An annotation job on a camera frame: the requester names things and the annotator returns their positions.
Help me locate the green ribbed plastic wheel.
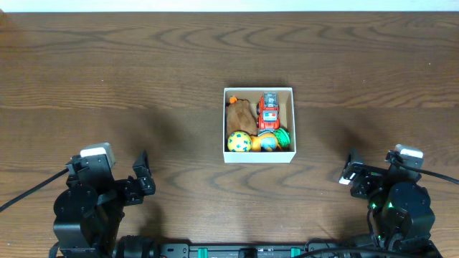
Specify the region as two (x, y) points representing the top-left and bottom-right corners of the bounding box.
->
(273, 128), (290, 148)

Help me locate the orange duck toy blue hat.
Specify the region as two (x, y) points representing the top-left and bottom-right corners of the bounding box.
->
(250, 132), (280, 152)

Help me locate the yellow ball with blue letters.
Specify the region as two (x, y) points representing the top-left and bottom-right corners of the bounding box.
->
(227, 131), (252, 152)

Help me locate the red toy truck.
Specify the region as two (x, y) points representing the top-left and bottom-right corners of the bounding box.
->
(257, 92), (280, 131)

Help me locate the brown plush toy with carrot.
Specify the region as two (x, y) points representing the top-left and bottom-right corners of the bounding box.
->
(225, 96), (257, 138)

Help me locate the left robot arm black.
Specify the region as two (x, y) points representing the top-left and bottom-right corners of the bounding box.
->
(49, 151), (159, 258)

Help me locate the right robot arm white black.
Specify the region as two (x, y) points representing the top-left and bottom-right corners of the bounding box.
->
(339, 144), (441, 257)

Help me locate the white cardboard box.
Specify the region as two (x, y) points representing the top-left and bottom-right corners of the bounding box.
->
(222, 87), (296, 163)

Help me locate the black rail at table edge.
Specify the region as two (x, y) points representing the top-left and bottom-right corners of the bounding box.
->
(114, 234), (359, 258)

